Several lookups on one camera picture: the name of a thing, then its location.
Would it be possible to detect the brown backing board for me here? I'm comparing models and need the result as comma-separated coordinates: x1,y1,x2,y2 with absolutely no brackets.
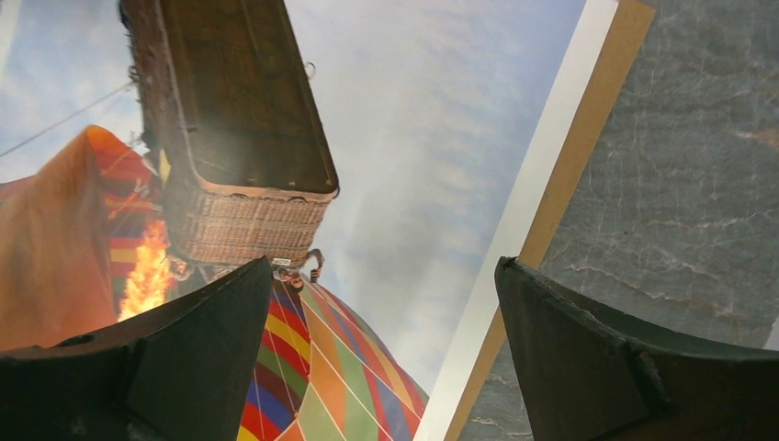
415,1,655,440

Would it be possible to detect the hot air balloon photo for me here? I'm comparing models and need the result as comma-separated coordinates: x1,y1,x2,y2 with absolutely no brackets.
1,1,588,440

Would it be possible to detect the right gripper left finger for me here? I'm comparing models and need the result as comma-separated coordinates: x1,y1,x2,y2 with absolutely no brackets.
1,258,272,440

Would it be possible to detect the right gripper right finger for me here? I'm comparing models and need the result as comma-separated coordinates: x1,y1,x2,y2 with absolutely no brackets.
494,256,778,440

